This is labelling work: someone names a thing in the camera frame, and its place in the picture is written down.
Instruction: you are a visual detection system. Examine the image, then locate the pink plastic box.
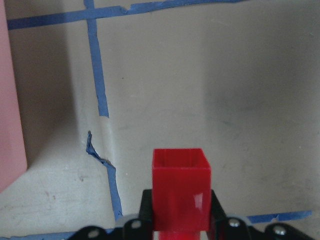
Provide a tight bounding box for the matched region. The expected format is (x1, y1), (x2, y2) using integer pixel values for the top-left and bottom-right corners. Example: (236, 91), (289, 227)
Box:
(0, 0), (27, 192)

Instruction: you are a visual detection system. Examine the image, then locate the red toy block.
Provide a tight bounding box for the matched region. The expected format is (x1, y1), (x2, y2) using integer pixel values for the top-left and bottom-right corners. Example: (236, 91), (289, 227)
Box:
(152, 148), (212, 240)

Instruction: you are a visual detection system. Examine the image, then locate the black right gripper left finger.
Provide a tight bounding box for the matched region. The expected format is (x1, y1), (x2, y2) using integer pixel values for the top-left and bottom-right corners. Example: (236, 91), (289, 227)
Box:
(138, 189), (154, 240)

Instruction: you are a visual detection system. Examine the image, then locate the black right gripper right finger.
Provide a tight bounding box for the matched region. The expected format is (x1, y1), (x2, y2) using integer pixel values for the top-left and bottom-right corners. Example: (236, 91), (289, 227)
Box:
(208, 189), (227, 240)

